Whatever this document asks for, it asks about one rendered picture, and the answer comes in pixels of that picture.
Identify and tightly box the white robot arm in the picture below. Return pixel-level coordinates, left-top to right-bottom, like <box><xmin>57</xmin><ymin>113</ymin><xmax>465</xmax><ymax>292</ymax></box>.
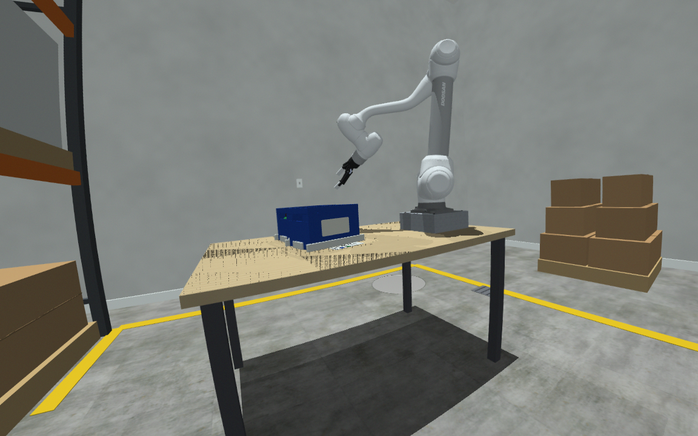
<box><xmin>337</xmin><ymin>39</ymin><xmax>460</xmax><ymax>214</ymax></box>

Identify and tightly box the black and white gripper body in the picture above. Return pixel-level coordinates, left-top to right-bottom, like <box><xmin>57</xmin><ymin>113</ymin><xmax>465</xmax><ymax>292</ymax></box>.
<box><xmin>347</xmin><ymin>157</ymin><xmax>360</xmax><ymax>171</ymax></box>

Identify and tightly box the blue crate with dividers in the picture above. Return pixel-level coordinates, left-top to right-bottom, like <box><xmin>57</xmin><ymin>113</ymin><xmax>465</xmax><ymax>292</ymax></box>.
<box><xmin>287</xmin><ymin>204</ymin><xmax>359</xmax><ymax>250</ymax></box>
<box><xmin>276</xmin><ymin>208</ymin><xmax>290</xmax><ymax>239</ymax></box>

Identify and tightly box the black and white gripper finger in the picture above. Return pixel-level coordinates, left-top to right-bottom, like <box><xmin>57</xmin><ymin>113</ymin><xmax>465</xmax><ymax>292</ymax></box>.
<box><xmin>336</xmin><ymin>161</ymin><xmax>349</xmax><ymax>176</ymax></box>
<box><xmin>334</xmin><ymin>166</ymin><xmax>353</xmax><ymax>190</ymax></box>

